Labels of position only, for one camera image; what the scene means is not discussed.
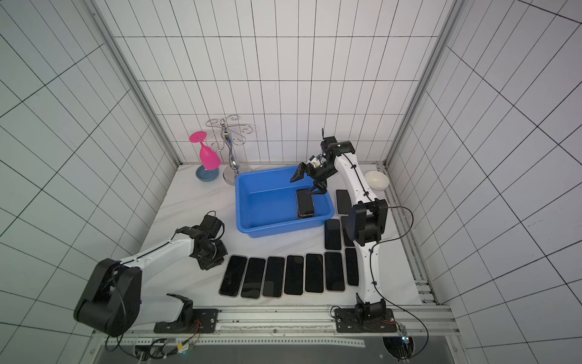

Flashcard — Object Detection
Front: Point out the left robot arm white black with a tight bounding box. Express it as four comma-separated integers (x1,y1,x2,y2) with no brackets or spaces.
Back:
74,221,227,338

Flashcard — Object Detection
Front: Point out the black phone stack top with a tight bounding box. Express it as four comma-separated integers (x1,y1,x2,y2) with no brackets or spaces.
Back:
324,219,342,251

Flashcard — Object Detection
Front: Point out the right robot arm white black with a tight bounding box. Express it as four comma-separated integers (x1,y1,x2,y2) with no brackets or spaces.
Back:
290,136,389,327

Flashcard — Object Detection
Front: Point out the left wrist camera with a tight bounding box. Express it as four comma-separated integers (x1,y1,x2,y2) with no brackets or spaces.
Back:
199,214,224,241

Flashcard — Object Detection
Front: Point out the aluminium mounting rail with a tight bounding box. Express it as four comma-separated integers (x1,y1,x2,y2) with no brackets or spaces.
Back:
97,306,460,349

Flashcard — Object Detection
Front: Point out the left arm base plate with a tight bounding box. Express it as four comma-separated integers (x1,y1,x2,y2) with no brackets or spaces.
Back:
154,309,219,335

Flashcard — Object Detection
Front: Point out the black phone row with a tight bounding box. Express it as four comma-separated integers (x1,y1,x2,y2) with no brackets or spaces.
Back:
218,256,248,297

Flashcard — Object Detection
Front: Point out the white bowl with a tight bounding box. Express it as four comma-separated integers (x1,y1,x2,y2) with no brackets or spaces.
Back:
365,171,390,190

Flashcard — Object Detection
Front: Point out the silver wire glass rack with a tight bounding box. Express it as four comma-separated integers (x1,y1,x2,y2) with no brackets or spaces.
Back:
206,115,254,186

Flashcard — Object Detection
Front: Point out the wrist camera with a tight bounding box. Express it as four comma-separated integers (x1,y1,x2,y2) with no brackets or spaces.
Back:
307,136,338,168
199,214,224,241

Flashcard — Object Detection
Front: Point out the right electronics board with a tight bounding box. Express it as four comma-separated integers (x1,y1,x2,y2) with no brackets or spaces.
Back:
387,323,415,359

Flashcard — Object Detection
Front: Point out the blue plastic storage box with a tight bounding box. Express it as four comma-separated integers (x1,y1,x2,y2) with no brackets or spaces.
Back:
235,166,335,238

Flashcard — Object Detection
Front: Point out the black phone stack under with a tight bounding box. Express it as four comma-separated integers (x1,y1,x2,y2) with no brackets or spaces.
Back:
340,215,354,247

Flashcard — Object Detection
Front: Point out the black phone removed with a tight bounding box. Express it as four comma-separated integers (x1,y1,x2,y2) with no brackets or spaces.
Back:
305,253,324,294
283,255,305,296
262,256,286,298
336,190,353,215
324,252,346,292

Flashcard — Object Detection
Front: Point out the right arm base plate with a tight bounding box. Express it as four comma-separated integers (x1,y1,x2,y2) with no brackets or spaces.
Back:
330,306,398,334

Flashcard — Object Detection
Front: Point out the electronics board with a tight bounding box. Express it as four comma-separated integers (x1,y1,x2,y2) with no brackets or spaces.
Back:
387,323,415,359
133,338,195,362

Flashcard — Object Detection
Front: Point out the pale green cased phone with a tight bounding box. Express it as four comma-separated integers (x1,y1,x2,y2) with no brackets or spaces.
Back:
240,258,266,299

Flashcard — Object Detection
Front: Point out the right base cable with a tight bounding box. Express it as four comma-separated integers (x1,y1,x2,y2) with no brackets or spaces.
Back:
329,205,430,360

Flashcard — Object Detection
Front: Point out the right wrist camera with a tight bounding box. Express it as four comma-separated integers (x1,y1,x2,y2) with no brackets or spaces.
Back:
307,136,338,168

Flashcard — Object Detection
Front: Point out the pink wine glass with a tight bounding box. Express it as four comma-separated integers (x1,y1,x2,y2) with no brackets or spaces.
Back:
189,131,221,171

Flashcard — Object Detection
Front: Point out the blue grey saucer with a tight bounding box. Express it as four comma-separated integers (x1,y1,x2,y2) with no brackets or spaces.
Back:
196,165,220,182

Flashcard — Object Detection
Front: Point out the base cable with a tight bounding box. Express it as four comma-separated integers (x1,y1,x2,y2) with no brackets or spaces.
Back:
329,205,430,360
104,318,202,360

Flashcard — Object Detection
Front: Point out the left electronics board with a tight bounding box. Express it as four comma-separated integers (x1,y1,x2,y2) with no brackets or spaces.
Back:
133,338,195,362

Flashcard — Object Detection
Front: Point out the left base cable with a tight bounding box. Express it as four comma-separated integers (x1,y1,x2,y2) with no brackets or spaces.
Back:
104,318,202,360

